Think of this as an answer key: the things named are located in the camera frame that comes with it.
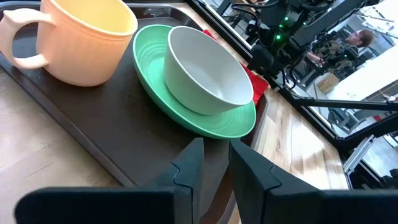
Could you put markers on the cardboard box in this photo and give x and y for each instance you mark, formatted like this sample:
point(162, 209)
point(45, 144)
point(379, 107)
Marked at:
point(328, 83)

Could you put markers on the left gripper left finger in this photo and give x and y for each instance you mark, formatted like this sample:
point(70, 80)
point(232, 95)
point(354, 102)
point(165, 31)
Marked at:
point(186, 177)

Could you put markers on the white table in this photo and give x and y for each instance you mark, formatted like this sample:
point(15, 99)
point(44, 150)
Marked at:
point(367, 77)

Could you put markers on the white bowl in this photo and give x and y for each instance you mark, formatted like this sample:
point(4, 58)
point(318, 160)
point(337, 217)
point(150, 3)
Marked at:
point(205, 71)

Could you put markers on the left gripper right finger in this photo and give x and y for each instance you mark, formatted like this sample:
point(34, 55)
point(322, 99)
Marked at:
point(252, 177)

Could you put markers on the red cloth napkin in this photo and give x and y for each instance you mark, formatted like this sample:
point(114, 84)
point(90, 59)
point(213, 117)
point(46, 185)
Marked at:
point(258, 85)

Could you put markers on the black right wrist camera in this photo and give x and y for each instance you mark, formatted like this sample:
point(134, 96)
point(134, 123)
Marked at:
point(264, 60)

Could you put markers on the person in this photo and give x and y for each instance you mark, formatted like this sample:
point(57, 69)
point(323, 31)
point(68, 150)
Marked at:
point(360, 39)

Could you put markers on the green plate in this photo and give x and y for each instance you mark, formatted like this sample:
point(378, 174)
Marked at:
point(224, 124)

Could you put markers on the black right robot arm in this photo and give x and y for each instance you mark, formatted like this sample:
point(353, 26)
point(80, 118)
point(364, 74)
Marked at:
point(326, 21)

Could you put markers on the brown plastic tray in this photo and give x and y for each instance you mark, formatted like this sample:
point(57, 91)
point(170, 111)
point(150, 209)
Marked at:
point(109, 124)

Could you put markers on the orange mug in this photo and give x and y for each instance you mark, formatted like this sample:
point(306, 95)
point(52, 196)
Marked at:
point(87, 46)

